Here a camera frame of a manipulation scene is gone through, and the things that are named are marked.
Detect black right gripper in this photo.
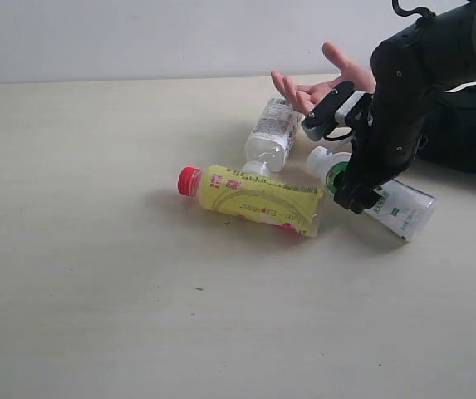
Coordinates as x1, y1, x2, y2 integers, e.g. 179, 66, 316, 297
334, 39, 439, 214

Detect white green label bottle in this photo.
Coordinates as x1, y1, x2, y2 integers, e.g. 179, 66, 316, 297
306, 146, 436, 242

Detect yellow label bottle red cap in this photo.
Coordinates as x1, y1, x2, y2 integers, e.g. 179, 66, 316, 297
177, 165, 324, 238

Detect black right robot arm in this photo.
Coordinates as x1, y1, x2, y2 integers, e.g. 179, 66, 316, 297
334, 1, 476, 214

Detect black sleeved forearm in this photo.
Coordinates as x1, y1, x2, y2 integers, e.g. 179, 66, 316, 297
417, 84, 476, 174

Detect clear bottle white text label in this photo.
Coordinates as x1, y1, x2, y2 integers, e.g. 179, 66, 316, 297
242, 97, 302, 177

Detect open bare human hand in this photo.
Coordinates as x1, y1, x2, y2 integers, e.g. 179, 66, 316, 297
270, 42, 376, 116

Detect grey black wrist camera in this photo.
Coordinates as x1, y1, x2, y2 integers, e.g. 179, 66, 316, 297
302, 81, 373, 141

